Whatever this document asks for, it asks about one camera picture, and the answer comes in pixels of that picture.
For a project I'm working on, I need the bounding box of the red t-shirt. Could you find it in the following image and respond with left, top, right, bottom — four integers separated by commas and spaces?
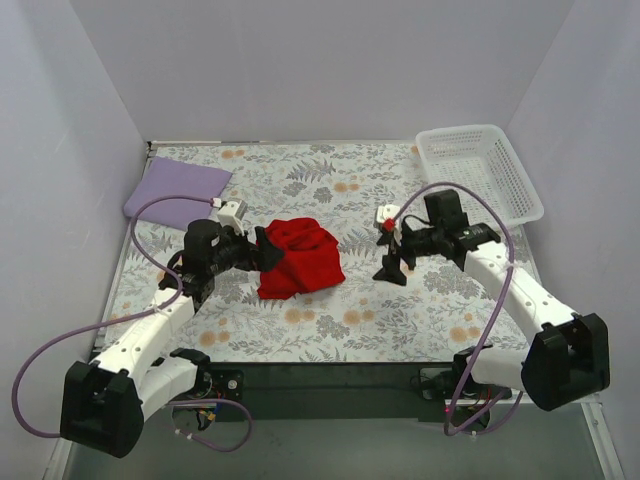
257, 217, 345, 300

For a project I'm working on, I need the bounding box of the white plastic basket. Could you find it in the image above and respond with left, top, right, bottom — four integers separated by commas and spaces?
415, 124, 544, 227

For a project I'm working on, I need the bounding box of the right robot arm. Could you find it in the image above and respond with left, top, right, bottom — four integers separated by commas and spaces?
374, 182, 611, 411

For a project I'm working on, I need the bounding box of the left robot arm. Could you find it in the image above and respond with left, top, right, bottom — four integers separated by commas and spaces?
60, 220, 284, 458

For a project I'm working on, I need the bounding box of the floral table mat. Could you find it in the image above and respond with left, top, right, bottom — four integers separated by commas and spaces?
98, 142, 561, 363

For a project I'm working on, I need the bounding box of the folded lavender t-shirt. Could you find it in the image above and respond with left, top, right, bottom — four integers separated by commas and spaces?
123, 157, 232, 231

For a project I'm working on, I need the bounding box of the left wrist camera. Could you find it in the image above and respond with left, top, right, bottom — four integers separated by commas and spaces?
216, 199, 247, 236

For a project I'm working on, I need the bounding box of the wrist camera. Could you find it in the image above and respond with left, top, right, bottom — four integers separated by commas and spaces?
216, 199, 247, 236
374, 204, 401, 241

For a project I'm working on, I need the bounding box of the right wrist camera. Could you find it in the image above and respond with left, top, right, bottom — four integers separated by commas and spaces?
374, 204, 401, 241

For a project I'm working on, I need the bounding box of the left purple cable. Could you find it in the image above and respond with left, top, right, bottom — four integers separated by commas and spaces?
10, 195, 256, 454

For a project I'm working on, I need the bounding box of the purple cable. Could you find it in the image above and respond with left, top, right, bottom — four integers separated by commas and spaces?
394, 182, 526, 437
10, 195, 256, 454

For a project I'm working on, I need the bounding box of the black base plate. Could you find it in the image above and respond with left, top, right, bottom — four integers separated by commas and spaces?
189, 360, 514, 426

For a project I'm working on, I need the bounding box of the aluminium frame rail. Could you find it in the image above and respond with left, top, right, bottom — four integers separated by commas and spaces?
47, 362, 626, 480

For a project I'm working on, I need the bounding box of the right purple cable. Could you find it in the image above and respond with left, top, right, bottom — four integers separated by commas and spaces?
394, 182, 526, 437

